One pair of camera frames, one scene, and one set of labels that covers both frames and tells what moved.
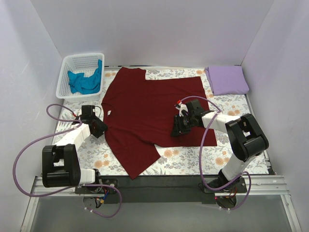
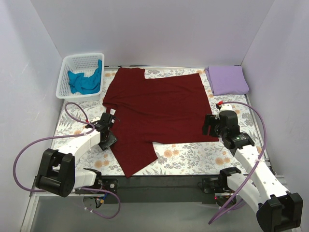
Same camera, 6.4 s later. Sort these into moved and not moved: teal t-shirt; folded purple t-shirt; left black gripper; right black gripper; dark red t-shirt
Moved: right black gripper; left black gripper
Not moved: dark red t-shirt; folded purple t-shirt; teal t-shirt
